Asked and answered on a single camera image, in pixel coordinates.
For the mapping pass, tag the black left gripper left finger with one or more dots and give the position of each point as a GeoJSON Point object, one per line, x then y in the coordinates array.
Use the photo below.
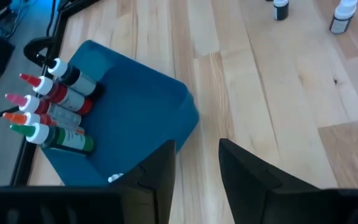
{"type": "Point", "coordinates": [148, 193]}

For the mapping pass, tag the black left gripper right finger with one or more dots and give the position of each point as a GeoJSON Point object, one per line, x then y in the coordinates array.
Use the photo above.
{"type": "Point", "coordinates": [253, 193]}

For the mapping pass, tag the large green food colouring bottle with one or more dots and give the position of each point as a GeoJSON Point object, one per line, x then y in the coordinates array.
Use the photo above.
{"type": "Point", "coordinates": [70, 140]}

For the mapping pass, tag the large red food colouring bottle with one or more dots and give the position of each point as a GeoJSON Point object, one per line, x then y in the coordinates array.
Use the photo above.
{"type": "Point", "coordinates": [67, 96]}

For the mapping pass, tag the large black food colouring bottle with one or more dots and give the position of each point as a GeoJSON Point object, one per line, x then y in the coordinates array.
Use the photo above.
{"type": "Point", "coordinates": [79, 82]}

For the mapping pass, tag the large pink food colouring bottle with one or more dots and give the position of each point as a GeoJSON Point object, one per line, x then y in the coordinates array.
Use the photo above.
{"type": "Point", "coordinates": [39, 105]}

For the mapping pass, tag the large orange food colouring bottle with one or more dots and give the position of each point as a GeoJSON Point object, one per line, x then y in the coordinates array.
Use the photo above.
{"type": "Point", "coordinates": [17, 118]}

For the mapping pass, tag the small dark dropper bottle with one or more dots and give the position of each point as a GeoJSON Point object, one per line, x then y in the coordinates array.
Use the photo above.
{"type": "Point", "coordinates": [340, 21]}
{"type": "Point", "coordinates": [281, 11]}

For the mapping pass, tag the blue plastic bin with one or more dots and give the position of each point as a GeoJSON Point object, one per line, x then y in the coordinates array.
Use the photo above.
{"type": "Point", "coordinates": [141, 109]}

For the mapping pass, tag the black table clamp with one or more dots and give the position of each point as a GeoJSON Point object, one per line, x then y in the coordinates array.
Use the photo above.
{"type": "Point", "coordinates": [31, 46]}

